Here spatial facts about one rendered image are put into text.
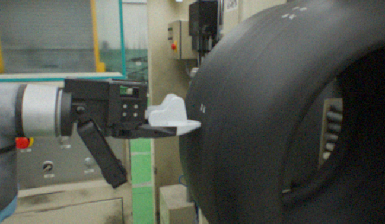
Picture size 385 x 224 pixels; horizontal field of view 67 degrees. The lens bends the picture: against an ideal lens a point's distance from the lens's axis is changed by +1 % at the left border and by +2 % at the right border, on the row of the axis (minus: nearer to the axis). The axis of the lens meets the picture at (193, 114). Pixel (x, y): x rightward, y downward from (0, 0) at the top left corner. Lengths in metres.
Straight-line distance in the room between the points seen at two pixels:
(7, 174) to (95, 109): 0.14
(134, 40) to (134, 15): 0.73
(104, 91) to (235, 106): 0.19
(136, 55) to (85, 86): 8.98
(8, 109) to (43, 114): 0.04
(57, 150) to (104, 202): 0.25
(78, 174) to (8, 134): 0.71
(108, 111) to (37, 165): 0.72
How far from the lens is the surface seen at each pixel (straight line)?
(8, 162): 0.47
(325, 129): 1.14
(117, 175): 0.47
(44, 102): 0.43
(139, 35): 9.48
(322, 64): 0.44
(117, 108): 0.42
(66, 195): 1.12
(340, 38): 0.46
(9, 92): 0.44
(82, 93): 0.44
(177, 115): 0.45
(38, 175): 1.15
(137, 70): 9.42
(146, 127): 0.43
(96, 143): 0.45
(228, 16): 0.86
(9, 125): 0.44
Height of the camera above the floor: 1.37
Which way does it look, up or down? 12 degrees down
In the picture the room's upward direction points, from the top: straight up
